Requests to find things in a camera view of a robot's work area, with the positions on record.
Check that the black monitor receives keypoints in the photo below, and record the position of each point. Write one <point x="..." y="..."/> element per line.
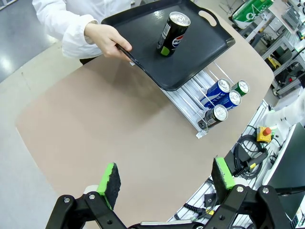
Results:
<point x="290" y="167"/>

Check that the black handheld controller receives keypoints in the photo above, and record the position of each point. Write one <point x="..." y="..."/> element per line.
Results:
<point x="255" y="161"/>

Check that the person in white hoodie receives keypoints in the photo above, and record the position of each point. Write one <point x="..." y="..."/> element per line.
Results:
<point x="71" y="9"/>

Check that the black Pepsi can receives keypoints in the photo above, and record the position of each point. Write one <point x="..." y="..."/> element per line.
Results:
<point x="219" y="113"/>
<point x="172" y="33"/>

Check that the person's right forearm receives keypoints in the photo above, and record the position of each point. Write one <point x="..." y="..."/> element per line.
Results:
<point x="74" y="40"/>

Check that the blue Pocari Sweat can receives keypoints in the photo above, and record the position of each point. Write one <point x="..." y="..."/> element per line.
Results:
<point x="215" y="91"/>
<point x="233" y="100"/>

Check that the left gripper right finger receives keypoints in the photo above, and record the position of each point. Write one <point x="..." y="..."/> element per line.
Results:
<point x="221" y="176"/>

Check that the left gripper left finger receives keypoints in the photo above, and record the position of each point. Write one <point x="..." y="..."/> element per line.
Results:
<point x="109" y="186"/>

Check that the person's right hand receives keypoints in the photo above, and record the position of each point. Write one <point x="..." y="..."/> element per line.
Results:
<point x="104" y="38"/>

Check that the black serving tray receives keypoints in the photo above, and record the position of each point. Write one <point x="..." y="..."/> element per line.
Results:
<point x="195" y="55"/>

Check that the green Chilsung can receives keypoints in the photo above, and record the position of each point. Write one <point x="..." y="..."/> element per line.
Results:
<point x="252" y="10"/>
<point x="242" y="86"/>

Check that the yellow red emergency stop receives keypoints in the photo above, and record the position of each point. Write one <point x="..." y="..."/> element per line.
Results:
<point x="263" y="134"/>

